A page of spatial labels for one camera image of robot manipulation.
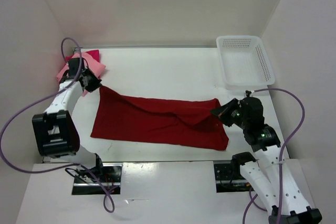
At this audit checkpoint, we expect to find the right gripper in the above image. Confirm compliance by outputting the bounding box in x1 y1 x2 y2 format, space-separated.
209 98 249 129

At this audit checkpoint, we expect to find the magenta t shirt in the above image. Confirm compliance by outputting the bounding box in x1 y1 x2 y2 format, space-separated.
66 49 100 62

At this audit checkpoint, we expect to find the dark red t shirt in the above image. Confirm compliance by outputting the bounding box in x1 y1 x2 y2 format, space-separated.
90 86 229 151

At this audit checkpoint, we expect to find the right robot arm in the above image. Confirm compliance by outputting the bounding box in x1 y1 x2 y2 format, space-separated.
211 97 322 223

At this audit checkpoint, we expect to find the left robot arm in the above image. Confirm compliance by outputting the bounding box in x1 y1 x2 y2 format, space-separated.
32 58 105 182

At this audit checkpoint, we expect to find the white plastic basket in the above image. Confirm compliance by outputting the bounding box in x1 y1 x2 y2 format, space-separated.
216 35 276 90

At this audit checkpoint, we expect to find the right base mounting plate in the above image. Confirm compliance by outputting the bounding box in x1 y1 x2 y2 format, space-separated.
213 161 252 193

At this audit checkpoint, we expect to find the base mounting plate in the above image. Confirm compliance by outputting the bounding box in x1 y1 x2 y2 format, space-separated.
213 161 252 193
66 163 123 196

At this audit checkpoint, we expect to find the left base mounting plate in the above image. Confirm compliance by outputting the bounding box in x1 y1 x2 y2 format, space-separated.
66 163 123 196

